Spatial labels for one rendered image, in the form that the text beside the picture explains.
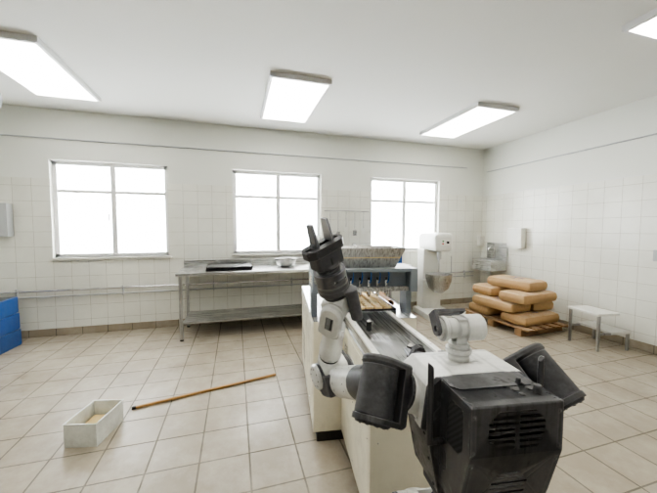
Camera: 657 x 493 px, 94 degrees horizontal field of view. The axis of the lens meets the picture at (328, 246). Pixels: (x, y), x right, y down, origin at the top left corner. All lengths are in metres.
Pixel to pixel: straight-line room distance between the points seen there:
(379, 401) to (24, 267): 5.27
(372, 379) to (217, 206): 4.43
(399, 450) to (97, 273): 4.57
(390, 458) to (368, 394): 0.96
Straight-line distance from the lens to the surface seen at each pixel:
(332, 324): 0.86
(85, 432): 2.87
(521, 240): 6.06
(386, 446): 1.69
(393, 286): 2.22
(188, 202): 5.03
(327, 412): 2.35
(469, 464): 0.76
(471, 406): 0.71
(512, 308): 5.07
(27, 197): 5.62
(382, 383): 0.78
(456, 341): 0.90
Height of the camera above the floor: 1.45
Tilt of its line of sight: 3 degrees down
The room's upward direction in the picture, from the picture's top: straight up
